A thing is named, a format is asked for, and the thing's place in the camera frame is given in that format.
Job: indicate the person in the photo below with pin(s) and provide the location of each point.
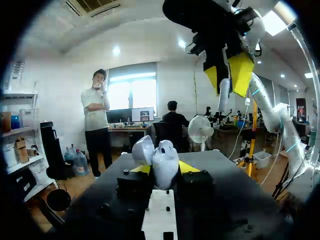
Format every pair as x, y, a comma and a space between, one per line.
175, 125
96, 117

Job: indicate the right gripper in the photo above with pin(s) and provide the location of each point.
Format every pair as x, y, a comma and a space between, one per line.
212, 27

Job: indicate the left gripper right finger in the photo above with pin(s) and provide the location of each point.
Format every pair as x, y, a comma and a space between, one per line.
196, 185

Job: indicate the white plate with black pegs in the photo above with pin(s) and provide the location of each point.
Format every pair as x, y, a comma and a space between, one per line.
160, 217

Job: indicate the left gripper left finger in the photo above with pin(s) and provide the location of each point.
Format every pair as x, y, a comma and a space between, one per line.
133, 186

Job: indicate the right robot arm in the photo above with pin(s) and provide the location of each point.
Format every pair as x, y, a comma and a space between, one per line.
287, 130

